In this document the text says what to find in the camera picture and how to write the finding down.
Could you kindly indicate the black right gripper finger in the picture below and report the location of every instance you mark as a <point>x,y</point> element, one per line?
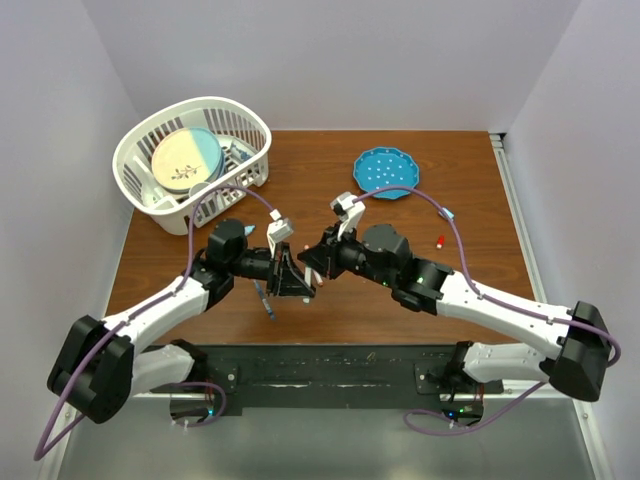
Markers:
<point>320,267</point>
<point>315,255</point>

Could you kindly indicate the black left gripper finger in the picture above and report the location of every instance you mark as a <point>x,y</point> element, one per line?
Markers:
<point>305,293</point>
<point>292,276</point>

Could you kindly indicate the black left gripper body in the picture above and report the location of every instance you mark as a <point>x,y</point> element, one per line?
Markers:
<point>260,264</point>

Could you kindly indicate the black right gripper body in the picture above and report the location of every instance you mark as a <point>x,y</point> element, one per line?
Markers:
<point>343,256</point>

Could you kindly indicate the white pen with orange tip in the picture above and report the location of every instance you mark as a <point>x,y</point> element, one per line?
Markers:
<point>318,278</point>

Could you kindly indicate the blue patterned pen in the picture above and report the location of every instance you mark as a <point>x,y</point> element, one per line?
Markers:
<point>264,300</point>

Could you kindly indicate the light blue eraser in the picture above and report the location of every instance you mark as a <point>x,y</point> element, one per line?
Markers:
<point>446,214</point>

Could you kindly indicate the white pen with teal tip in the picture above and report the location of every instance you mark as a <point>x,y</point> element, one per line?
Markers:
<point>308,281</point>

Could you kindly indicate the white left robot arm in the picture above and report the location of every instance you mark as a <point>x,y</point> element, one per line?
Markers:
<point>102,363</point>

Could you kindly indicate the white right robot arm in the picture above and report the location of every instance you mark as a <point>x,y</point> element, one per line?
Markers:
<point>568,348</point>

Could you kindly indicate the blue dotted plate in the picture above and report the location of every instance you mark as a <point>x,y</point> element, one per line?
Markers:
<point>383,167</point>

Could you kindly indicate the white cup in basket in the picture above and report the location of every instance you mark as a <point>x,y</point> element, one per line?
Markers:
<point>196,189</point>

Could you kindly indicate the cream and blue plate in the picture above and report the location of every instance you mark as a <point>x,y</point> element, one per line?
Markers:
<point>186,157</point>

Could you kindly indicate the white plastic dish basket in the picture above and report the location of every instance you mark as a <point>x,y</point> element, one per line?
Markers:
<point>244,136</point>

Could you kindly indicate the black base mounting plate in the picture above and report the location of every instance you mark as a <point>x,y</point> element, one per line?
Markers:
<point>230,379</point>

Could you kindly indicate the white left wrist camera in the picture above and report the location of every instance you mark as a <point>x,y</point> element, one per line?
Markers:
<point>278,230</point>

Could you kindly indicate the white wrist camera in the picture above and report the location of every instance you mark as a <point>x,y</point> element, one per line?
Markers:
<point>278,230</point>
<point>349,210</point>

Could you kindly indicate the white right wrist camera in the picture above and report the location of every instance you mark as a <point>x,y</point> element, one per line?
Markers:
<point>349,210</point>

